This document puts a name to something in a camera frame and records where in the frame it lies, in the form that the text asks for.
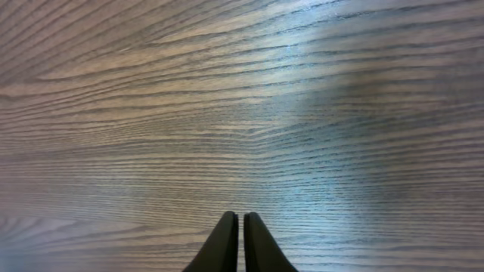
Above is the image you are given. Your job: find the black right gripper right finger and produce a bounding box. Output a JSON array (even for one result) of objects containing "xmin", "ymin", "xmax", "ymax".
[{"xmin": 244, "ymin": 212, "xmax": 297, "ymax": 272}]

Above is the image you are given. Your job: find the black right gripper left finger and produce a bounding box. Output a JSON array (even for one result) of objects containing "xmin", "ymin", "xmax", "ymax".
[{"xmin": 183, "ymin": 211, "xmax": 239, "ymax": 272}]

